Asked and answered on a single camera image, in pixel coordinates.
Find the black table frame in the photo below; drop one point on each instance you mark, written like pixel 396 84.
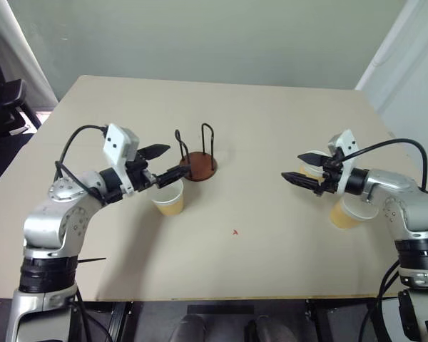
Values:
pixel 317 320

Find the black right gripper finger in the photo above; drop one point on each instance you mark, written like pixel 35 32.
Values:
pixel 315 159
pixel 303 181

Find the yellow paper cup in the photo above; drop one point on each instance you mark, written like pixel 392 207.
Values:
pixel 171 206
pixel 342 215
pixel 311 171

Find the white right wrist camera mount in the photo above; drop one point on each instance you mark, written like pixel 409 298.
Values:
pixel 349 146

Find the black office chair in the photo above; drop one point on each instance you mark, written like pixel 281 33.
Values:
pixel 0 107

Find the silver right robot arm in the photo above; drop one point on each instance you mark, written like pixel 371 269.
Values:
pixel 406 196

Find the black zip tie tail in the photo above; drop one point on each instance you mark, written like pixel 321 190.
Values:
pixel 92 260

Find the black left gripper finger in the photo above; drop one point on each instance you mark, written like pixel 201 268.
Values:
pixel 155 151
pixel 171 176

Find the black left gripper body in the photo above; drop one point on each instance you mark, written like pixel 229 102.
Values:
pixel 141 174

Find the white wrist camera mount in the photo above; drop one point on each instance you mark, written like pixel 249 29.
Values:
pixel 116 142
pixel 349 146

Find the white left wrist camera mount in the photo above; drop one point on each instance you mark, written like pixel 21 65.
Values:
pixel 116 142

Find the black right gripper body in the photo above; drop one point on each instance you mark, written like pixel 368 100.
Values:
pixel 331 178

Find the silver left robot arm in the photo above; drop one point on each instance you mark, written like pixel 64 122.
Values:
pixel 50 221

